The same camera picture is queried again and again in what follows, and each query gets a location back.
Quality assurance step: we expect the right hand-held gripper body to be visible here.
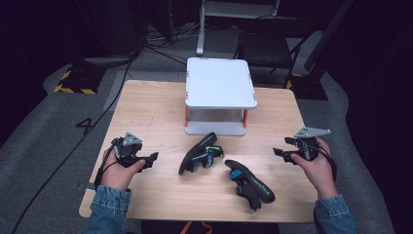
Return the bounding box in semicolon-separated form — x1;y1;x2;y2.
291;126;332;161

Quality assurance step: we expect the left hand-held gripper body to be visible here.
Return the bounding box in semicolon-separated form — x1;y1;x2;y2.
111;132;149;168

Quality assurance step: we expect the black sandal green trim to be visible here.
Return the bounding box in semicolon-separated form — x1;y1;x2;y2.
224;158;277;215
177;131;226;176

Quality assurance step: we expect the white two-tier shoe rack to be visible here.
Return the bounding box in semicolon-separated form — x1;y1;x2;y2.
183;57;258;137

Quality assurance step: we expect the person's left hand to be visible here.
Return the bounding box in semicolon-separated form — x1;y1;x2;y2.
99;150;147;191

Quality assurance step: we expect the person's right hand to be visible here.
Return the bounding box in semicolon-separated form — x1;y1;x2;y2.
290;137;339;200

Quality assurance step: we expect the black folding chair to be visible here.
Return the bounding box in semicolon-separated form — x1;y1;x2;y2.
232;16;314;90

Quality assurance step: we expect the black slanted pole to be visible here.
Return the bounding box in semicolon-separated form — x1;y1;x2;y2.
303;0;356;73

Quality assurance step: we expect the white metal stand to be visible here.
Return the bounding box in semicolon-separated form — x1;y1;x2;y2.
196;0;282;57

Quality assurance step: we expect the left hand-held gripper cable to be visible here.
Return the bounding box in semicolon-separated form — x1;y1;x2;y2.
94;145;124;190

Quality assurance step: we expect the hand-held gripper cable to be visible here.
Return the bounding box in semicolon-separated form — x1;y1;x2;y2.
94;145;124;190
311;145;338;183

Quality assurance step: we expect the right hand-held gripper cable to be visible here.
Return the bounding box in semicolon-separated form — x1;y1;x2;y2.
311;145;338;183

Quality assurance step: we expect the long black floor cable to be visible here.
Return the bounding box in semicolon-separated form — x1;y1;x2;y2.
11;48;141;234

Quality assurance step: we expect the black yellow striped base plate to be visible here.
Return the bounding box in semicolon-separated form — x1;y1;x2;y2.
53;62;107;96
284;72;329;101

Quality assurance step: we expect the orange strap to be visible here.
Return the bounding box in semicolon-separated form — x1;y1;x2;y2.
179;220;214;234

